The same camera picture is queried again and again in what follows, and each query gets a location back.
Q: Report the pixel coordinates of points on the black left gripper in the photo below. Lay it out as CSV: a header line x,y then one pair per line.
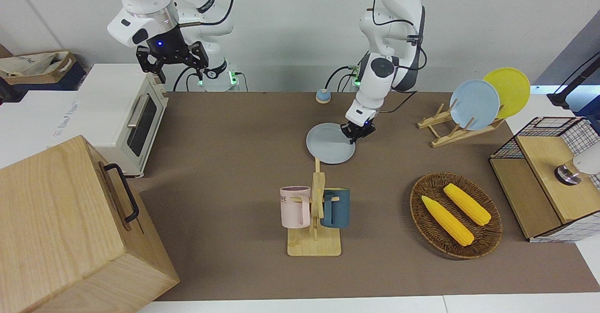
x,y
358,130

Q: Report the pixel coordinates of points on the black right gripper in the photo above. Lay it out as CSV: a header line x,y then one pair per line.
x,y
166,46

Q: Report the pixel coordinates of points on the gray plate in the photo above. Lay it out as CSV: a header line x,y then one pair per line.
x,y
328,144

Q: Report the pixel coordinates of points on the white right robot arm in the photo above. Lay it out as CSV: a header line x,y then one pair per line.
x,y
140,3

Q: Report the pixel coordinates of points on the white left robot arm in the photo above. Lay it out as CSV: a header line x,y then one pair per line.
x,y
379,83

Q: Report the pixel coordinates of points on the wooden plate rack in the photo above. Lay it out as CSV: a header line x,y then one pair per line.
x,y
450,137

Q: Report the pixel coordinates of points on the light blue plate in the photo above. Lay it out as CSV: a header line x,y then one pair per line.
x,y
473,104

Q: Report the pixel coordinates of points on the yellow plate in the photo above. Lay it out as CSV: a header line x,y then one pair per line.
x,y
513,88

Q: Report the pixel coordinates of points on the small blue round object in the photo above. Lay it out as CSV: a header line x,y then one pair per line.
x,y
323,96

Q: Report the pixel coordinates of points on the white box with green light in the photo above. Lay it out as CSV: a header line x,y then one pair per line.
x,y
356,79
233,78

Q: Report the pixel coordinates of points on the dark blue mug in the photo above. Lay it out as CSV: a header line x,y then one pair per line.
x,y
340,207

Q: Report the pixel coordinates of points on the white toaster oven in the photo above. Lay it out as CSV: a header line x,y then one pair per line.
x,y
108,102

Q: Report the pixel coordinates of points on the pink mug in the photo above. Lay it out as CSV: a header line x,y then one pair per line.
x,y
293,207

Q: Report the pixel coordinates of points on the dark blue bin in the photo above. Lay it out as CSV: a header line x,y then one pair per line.
x,y
65,82

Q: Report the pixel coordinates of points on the wooden mug rack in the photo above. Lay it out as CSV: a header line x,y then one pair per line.
x,y
315,245

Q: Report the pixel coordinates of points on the brown table mat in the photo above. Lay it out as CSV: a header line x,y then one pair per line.
x,y
234,163

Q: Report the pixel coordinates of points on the yellow corn cob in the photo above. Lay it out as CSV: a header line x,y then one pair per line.
x,y
468,205
447,221

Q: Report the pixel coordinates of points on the brown cardboard box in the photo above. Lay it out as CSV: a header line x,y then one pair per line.
x,y
47,78

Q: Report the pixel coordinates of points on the white cloth bag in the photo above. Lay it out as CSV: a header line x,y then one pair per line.
x,y
33,62

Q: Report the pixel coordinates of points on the white printed cardboard box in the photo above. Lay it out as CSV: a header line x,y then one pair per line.
x,y
33,121

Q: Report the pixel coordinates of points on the brown wicker basket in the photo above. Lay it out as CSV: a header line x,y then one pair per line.
x,y
468,247

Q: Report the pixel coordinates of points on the black stand pole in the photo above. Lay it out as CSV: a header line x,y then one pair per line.
x,y
560,98

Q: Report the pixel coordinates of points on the light wooden box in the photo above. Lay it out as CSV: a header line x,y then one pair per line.
x,y
56,238

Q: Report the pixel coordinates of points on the white cylinder with metal base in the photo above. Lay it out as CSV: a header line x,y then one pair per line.
x,y
588,160

